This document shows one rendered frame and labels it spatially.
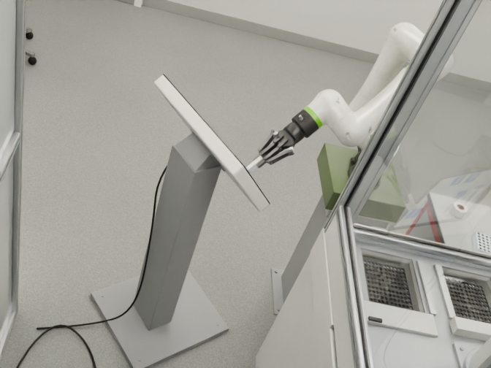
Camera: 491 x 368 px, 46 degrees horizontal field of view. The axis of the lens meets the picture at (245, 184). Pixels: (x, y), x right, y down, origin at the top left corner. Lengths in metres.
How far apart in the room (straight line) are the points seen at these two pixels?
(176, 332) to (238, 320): 0.34
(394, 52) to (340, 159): 0.55
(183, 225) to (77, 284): 0.86
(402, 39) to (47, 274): 1.90
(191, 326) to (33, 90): 1.99
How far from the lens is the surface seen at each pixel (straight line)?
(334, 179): 2.47
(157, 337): 2.71
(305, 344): 2.06
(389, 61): 2.35
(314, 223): 2.75
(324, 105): 2.08
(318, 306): 1.99
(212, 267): 3.07
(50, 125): 3.72
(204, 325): 2.80
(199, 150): 2.02
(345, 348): 1.70
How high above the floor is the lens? 2.30
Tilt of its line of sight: 40 degrees down
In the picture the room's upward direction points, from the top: 20 degrees clockwise
